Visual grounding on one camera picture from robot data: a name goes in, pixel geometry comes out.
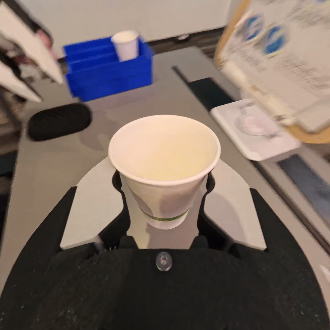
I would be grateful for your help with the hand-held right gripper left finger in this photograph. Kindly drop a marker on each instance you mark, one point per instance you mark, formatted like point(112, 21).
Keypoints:
point(92, 208)

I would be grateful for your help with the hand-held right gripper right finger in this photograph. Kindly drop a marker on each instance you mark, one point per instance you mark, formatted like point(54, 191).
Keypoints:
point(234, 211)

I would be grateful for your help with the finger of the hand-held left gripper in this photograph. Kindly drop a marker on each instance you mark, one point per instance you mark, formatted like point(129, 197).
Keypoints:
point(25, 38)
point(15, 82)

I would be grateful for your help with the blue plastic bin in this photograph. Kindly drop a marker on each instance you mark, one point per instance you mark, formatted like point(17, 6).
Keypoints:
point(108, 77)

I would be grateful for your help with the white paper cup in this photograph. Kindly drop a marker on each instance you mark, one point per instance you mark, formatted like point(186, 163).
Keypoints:
point(126, 46)
point(165, 149)

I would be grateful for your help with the person's left hand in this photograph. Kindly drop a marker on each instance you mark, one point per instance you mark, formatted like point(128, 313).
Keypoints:
point(45, 38)

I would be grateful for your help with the black wrist rest pad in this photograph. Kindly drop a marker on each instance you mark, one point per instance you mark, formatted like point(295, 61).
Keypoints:
point(59, 121)

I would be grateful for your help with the black flat plate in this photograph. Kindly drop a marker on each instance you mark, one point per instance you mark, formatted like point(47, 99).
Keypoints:
point(210, 94)
point(309, 185)

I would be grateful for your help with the wooden instruction board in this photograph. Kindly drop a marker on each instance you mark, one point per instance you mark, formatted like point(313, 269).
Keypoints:
point(296, 64)

